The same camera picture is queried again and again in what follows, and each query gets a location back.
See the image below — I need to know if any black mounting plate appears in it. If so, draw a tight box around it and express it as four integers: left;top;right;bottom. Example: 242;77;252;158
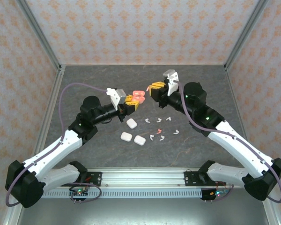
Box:
184;170;202;187
85;172;103;187

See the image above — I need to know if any pink charging case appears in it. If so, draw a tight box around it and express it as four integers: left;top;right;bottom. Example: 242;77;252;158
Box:
132;90;146;105

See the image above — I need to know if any white charging case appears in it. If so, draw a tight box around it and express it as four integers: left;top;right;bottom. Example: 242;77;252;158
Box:
120;132;133;143
133;135;147;146
126;118;138;129

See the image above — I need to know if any aluminium frame post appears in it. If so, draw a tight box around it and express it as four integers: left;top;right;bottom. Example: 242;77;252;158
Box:
224;0;270;71
15;0;63;71

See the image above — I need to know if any grey metal base plate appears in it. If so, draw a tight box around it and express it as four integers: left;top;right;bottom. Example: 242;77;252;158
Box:
18;198;271;225

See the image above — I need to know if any aluminium table edge rail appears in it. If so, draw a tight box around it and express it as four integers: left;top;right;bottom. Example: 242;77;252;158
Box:
1;65;67;225
224;65;281;225

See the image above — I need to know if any white slotted cable duct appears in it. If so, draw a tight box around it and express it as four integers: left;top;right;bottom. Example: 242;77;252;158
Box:
43;188;203;199

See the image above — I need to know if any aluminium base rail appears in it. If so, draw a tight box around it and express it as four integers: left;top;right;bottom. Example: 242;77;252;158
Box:
86;167;201;188

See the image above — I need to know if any controller circuit board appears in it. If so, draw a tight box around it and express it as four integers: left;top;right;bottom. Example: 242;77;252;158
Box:
69;186;89;199
201;188;229;200

